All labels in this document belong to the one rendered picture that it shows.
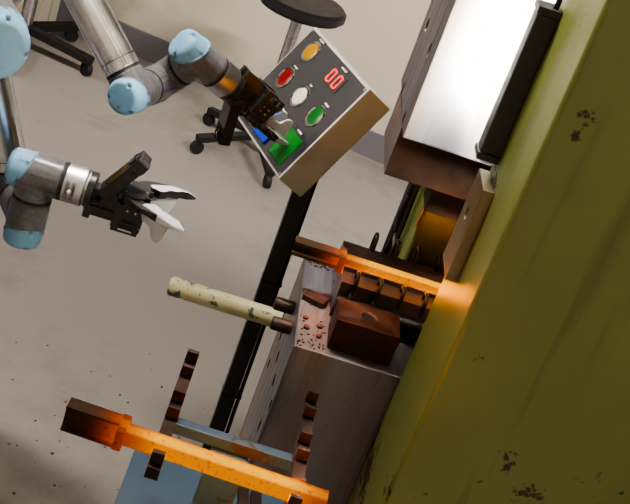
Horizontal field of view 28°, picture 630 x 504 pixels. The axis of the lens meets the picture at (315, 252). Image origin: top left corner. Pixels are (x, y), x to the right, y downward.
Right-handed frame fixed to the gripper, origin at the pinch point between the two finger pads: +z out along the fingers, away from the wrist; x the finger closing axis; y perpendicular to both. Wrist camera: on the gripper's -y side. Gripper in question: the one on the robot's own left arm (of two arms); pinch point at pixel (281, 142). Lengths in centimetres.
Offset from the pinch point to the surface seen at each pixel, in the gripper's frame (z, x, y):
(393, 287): 5, -54, 0
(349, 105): 1.4, -6.1, 16.7
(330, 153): 6.4, -7.0, 6.3
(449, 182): -8, -58, 22
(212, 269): 93, 111, -63
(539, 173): -31, -97, 34
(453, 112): -21, -61, 31
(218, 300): 14.1, -6.8, -36.0
